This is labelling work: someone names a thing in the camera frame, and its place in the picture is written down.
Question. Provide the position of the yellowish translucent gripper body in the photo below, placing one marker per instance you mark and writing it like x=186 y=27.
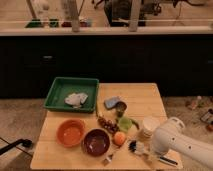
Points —
x=152 y=160

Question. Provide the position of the black and white dish brush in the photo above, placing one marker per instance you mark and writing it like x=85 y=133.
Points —
x=139 y=149

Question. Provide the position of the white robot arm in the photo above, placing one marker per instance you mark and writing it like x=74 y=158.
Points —
x=169 y=136

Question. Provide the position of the purple bowl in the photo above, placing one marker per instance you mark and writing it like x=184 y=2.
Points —
x=96 y=142

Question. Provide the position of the orange bowl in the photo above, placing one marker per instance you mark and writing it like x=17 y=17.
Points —
x=70 y=132

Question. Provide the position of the white lidded cup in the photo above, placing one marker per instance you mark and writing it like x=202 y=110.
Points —
x=148 y=125

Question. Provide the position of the orange fruit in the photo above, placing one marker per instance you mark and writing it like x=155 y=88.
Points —
x=119 y=138

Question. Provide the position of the green cup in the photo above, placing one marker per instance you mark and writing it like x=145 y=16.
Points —
x=124 y=124

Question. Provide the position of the small metal clip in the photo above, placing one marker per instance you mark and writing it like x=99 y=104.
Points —
x=108 y=159

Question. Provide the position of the bunch of red grapes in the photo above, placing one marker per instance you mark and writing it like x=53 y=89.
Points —
x=108 y=125

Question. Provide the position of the dark metal cup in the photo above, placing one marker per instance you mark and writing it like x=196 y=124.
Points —
x=120 y=108

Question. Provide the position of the blue sponge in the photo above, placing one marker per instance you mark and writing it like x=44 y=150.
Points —
x=111 y=102

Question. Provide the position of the white crumpled cloth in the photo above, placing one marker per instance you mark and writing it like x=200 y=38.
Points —
x=76 y=99

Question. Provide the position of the green plastic tray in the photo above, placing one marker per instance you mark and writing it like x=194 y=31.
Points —
x=62 y=87

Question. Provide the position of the black chair base leg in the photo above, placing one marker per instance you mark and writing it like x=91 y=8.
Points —
x=21 y=144

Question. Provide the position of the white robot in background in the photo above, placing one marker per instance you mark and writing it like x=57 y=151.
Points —
x=41 y=5

